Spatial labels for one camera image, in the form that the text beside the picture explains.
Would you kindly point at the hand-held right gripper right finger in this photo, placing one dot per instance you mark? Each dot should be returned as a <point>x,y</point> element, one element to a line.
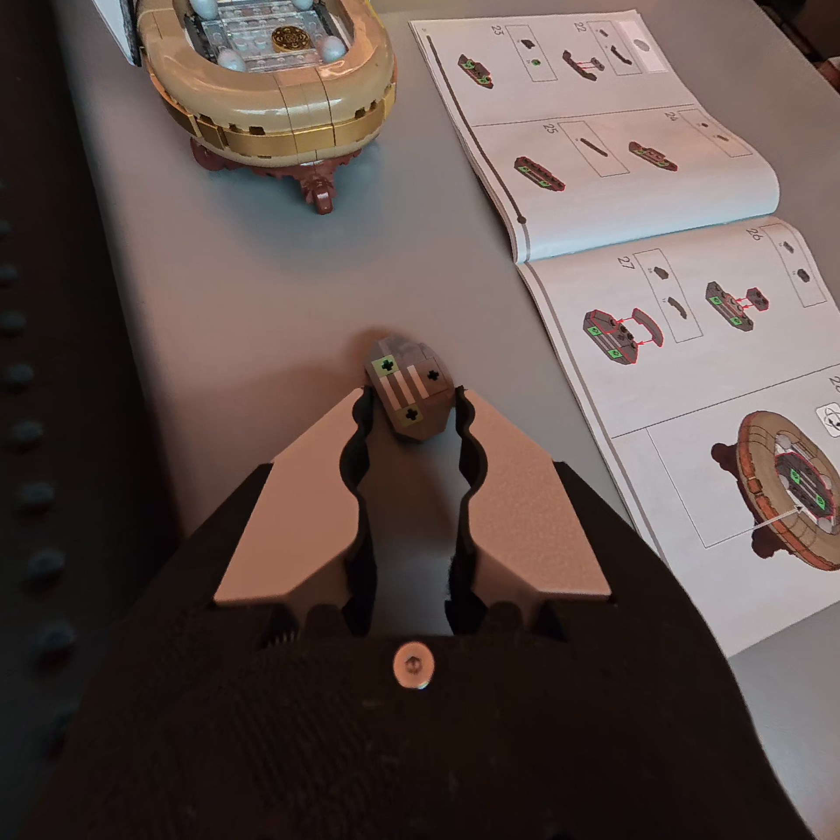
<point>531,525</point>

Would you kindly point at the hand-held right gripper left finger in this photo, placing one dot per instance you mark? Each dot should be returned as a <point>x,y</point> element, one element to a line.
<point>295,525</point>

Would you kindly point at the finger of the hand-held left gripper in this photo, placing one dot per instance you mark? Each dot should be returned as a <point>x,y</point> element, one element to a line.
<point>118,23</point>

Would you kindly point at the small grey brick assembly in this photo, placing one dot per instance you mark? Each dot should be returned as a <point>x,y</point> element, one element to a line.
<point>407,387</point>

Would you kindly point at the tan brick-built pot model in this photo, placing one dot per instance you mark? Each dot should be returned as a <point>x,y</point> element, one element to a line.
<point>295,98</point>

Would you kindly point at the white building instruction booklet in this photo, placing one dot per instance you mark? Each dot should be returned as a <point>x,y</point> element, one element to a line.
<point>656,197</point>

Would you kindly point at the grey desk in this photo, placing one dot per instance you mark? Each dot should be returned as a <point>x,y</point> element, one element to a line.
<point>262,295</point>

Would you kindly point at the black dotted mat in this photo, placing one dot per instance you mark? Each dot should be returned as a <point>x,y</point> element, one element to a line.
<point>39,262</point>

